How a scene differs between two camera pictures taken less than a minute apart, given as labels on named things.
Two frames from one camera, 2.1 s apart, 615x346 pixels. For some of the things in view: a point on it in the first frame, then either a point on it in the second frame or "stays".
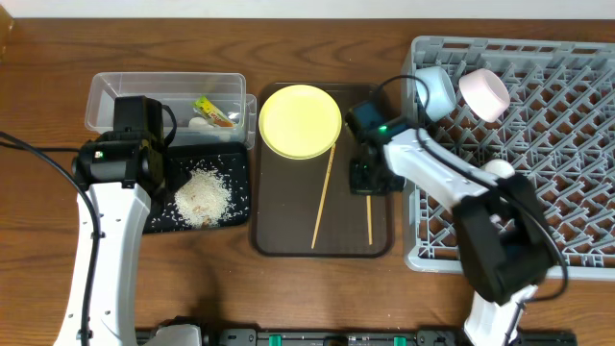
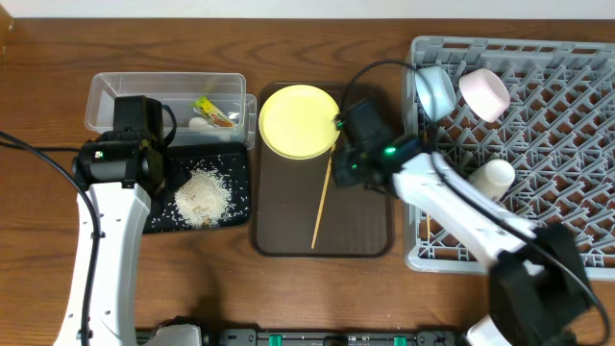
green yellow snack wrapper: x=211 y=112 stays
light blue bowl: x=442 y=93 stays
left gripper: x=160 y=175 stays
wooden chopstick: x=370 y=220 -> x=428 y=214
